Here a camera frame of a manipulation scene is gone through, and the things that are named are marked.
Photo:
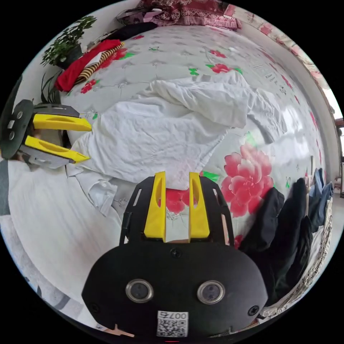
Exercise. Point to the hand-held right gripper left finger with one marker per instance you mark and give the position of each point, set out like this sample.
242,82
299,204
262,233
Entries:
155,215

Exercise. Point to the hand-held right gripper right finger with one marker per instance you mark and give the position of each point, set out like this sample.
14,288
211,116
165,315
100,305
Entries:
198,215

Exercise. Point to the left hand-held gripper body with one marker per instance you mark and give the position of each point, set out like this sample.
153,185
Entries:
16,129

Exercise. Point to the white skirt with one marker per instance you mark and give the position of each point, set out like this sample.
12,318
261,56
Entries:
161,129

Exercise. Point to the person's left hand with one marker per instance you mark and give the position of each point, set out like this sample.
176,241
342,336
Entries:
45,136

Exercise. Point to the pile of red striped clothes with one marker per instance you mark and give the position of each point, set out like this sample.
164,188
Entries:
80,67

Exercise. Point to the white collared shirt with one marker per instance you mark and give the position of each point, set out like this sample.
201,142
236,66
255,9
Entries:
53,220

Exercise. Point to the green potted plant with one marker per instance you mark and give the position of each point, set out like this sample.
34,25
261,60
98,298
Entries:
67,45

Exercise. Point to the pile of dark clothes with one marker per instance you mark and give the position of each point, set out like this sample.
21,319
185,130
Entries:
285,231

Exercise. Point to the black garment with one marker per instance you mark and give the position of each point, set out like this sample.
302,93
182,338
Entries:
129,31

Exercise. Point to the bed with flowered quilt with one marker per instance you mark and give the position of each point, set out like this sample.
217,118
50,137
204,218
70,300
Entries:
166,53

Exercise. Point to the window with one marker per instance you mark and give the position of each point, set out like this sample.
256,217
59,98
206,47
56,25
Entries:
337,139

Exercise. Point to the red patterned pillow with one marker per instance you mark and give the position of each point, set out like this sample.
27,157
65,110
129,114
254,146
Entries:
193,13

